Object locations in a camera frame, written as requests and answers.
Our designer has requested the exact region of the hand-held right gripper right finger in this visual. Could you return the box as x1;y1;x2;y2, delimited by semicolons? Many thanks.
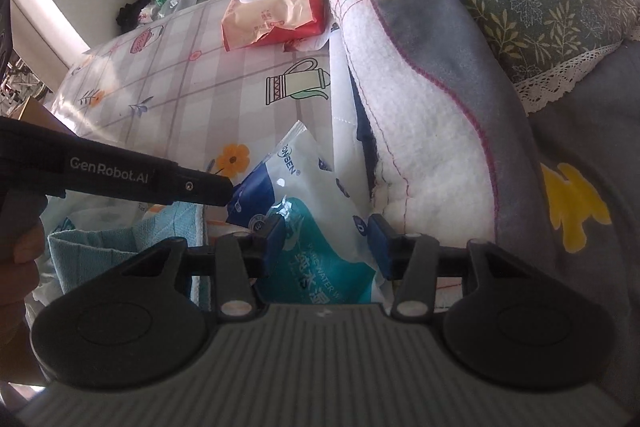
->
367;213;532;320

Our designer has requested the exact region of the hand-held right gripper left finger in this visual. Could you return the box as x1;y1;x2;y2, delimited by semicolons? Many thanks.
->
117;213;285;319

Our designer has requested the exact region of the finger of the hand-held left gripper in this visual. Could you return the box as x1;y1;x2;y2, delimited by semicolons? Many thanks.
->
174;166;235;208

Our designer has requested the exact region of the brown cardboard box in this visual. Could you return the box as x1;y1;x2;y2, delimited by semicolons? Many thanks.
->
10;96;76;138

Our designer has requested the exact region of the blue teal wet wipes packet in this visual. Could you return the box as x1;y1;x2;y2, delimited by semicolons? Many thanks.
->
225;119;386;305

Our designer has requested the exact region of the white plastic bag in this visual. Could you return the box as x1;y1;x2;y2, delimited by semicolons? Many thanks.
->
30;202;166;308

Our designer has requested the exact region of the teal checked towel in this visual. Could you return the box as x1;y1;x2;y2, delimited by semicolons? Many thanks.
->
47;202;206;303

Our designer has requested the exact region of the person's left hand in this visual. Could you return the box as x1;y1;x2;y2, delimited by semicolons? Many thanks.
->
0;226;47;349

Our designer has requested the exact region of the metal drying rack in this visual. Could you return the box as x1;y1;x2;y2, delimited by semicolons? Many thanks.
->
0;52;51;108

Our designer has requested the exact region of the white mattress pad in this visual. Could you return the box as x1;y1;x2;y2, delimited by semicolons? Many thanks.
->
327;24;381;208

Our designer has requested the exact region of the grey white fleece blanket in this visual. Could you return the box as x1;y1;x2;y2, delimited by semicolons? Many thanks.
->
310;0;640;313

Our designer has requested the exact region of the black cloth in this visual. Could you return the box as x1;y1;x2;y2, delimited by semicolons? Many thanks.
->
116;0;152;32

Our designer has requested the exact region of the red wet wipes pack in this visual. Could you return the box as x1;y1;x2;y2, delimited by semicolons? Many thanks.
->
221;0;333;52

